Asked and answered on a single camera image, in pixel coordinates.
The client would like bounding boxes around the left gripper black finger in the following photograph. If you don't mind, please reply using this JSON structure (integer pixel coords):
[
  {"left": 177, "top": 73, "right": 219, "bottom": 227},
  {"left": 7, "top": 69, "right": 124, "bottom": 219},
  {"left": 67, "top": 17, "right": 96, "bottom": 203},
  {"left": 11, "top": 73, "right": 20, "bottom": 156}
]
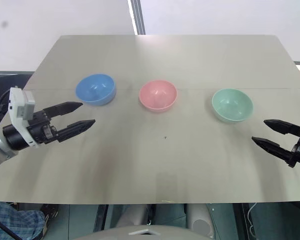
[
  {"left": 43, "top": 101, "right": 84, "bottom": 119},
  {"left": 56, "top": 119, "right": 96, "bottom": 143}
]

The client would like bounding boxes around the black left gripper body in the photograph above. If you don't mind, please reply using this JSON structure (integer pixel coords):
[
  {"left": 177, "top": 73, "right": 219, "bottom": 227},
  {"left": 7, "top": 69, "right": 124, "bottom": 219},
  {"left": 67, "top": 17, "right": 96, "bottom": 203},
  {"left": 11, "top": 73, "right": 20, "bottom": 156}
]
[{"left": 27, "top": 110, "right": 60, "bottom": 145}]

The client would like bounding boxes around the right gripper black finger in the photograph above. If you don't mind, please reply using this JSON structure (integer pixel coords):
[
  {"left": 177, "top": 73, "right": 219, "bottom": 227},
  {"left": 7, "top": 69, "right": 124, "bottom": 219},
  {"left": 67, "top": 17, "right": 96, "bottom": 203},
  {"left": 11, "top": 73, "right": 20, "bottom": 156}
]
[
  {"left": 263, "top": 119, "right": 300, "bottom": 138},
  {"left": 251, "top": 136, "right": 295, "bottom": 164}
]

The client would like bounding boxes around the blue plastic bowl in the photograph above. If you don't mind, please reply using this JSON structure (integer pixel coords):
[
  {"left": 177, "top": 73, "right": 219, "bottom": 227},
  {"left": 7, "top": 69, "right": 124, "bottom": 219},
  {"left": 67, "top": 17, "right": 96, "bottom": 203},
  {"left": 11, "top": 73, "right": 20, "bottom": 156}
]
[{"left": 75, "top": 73, "right": 117, "bottom": 107}]

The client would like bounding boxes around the green plastic bowl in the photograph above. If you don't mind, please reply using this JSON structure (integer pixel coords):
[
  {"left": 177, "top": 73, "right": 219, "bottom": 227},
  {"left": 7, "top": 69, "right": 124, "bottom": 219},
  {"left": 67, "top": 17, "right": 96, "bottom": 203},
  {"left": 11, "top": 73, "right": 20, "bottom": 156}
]
[{"left": 211, "top": 87, "right": 254, "bottom": 124}]

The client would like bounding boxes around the dark furniture beside table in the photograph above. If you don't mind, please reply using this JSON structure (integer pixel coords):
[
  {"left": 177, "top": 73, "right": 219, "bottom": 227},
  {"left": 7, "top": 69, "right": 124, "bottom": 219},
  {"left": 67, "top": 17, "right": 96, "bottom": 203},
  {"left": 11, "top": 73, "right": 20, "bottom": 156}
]
[{"left": 0, "top": 70, "right": 35, "bottom": 127}]

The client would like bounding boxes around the pink plastic bowl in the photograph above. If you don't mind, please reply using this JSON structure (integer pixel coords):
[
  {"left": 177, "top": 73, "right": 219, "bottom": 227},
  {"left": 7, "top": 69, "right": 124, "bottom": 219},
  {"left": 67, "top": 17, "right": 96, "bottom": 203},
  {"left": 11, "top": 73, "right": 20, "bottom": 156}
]
[{"left": 138, "top": 79, "right": 178, "bottom": 113}]

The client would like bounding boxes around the blue plaid cloth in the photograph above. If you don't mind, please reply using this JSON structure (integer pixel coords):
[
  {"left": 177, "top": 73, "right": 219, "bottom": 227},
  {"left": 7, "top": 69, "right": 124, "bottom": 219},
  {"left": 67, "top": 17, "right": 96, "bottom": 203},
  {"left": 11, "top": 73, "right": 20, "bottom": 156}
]
[{"left": 0, "top": 201, "right": 46, "bottom": 240}]

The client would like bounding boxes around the white cylinder robot leg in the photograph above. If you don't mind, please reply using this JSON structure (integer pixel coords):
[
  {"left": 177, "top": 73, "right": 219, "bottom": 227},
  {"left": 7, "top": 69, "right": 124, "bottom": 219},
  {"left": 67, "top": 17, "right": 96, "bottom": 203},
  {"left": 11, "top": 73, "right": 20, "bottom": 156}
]
[{"left": 185, "top": 203, "right": 214, "bottom": 236}]

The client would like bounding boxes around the grey cylinder robot leg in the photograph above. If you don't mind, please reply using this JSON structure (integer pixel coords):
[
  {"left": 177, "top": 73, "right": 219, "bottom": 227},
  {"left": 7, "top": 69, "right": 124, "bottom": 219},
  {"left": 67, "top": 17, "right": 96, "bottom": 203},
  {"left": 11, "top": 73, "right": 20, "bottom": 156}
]
[{"left": 116, "top": 204, "right": 151, "bottom": 228}]

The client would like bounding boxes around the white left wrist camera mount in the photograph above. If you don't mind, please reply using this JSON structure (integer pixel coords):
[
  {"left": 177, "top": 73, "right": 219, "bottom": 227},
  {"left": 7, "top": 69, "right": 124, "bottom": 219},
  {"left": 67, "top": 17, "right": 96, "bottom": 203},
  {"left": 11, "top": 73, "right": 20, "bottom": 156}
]
[{"left": 8, "top": 86, "right": 39, "bottom": 149}]

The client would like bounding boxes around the thin white cable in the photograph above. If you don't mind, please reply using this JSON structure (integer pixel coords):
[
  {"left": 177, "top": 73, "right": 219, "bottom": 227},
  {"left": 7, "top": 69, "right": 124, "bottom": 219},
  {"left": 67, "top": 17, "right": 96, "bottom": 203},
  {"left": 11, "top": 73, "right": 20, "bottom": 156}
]
[{"left": 246, "top": 202, "right": 259, "bottom": 237}]

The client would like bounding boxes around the grey window frame post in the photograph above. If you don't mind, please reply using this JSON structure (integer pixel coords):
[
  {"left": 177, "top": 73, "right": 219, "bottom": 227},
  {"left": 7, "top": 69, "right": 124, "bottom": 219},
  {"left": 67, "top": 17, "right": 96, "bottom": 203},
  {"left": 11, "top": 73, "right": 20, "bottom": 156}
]
[{"left": 126, "top": 0, "right": 146, "bottom": 36}]

